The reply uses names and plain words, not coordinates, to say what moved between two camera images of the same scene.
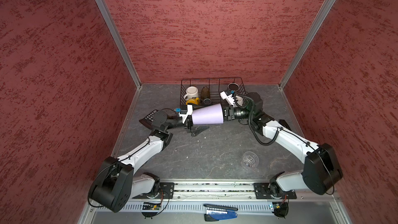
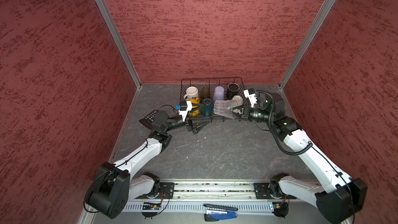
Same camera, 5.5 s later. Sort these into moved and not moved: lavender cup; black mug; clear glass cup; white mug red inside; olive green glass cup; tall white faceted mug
Moved: lavender cup; clear glass cup
Not moved: white mug red inside; olive green glass cup; black mug; tall white faceted mug
